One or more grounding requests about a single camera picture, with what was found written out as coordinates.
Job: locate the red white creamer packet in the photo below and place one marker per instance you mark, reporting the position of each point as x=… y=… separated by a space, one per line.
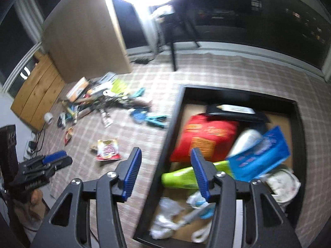
x=108 y=149

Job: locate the black box container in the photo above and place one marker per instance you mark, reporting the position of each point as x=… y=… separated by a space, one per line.
x=169 y=137

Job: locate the red printed bag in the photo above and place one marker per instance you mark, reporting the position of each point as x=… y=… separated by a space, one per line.
x=201 y=139

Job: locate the black power strip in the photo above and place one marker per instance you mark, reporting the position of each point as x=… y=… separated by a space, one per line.
x=141 y=61

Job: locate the white labelled box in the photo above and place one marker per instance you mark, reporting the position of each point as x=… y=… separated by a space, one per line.
x=108 y=78

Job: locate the white bottle with blue cap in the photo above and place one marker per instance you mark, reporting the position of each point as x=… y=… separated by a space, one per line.
x=245 y=139

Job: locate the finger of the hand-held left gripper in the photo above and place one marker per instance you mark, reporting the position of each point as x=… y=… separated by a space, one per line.
x=60 y=163
x=53 y=156

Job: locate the small red snack packet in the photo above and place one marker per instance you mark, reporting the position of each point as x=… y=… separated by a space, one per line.
x=69 y=135

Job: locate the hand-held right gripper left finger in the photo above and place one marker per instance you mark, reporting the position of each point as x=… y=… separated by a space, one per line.
x=130 y=175

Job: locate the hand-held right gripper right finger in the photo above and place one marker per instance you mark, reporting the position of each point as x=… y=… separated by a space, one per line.
x=203 y=178

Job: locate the person's left forearm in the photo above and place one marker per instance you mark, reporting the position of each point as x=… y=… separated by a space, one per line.
x=31 y=215

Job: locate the blue plastic tool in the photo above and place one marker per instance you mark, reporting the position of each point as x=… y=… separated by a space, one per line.
x=152 y=120

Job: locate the pine wooden board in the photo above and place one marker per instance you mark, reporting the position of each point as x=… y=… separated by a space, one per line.
x=38 y=93

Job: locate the green tube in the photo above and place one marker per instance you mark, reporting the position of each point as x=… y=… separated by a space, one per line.
x=181 y=178

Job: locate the yellow green packet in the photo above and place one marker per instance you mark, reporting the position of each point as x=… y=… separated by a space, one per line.
x=119 y=86

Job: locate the white framed window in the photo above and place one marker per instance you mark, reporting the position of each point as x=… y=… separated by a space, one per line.
x=23 y=64

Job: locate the grey cosmetic tube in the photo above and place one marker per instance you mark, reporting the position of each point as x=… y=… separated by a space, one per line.
x=106 y=120

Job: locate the black pouch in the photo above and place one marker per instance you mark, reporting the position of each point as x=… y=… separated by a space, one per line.
x=232 y=116

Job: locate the glass sliding door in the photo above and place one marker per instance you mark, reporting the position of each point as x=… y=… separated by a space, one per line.
x=232 y=13

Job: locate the light wooden cabinet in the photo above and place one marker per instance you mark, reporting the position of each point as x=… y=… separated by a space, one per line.
x=85 y=31

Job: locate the orange white tissue pack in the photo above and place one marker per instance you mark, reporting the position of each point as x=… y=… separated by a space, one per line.
x=77 y=89

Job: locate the white blue plastic bag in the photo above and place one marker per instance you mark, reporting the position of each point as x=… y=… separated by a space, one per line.
x=201 y=204

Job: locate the blue printed packet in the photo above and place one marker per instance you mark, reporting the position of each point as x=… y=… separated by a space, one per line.
x=258 y=155

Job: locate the black light stand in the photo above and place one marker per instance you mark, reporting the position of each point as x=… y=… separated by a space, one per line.
x=172 y=54

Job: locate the small white round device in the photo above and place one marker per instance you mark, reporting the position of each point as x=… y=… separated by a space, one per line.
x=48 y=117

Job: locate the person's left hand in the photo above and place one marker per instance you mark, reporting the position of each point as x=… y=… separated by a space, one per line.
x=36 y=197

